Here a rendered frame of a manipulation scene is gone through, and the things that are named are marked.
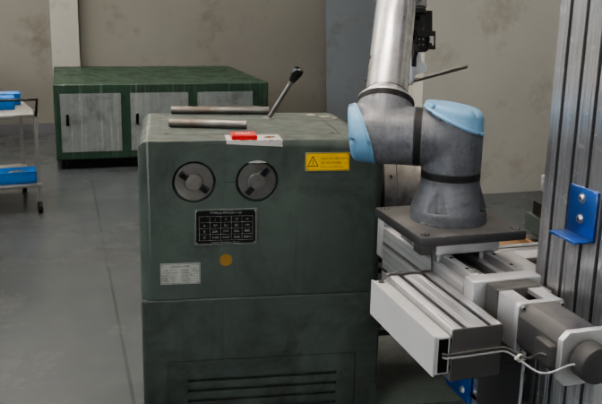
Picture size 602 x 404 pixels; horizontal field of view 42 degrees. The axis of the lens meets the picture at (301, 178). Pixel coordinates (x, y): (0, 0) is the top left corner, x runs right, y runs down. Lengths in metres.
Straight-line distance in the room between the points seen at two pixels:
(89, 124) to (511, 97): 3.76
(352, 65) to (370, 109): 8.20
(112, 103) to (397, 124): 6.00
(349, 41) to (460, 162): 8.26
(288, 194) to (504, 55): 4.92
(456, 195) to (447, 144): 0.10
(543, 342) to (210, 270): 0.93
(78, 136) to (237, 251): 5.58
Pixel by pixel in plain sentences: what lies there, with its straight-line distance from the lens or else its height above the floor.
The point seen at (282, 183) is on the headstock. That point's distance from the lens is 1.87.
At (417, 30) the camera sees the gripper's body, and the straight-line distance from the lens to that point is 2.22.
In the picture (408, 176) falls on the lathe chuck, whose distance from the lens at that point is 2.06.
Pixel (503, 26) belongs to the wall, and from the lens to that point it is 6.64.
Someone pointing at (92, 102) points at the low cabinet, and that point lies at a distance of 7.37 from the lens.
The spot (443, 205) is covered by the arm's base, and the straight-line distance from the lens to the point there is 1.51.
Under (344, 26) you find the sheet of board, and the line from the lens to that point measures 9.71.
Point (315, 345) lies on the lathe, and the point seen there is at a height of 0.72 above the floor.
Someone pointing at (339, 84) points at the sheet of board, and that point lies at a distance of 9.66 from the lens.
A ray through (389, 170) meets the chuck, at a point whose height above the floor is 1.15.
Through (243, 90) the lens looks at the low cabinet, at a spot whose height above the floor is 0.72.
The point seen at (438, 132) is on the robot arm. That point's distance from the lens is 1.49.
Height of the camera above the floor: 1.58
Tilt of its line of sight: 13 degrees down
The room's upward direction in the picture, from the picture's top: 1 degrees clockwise
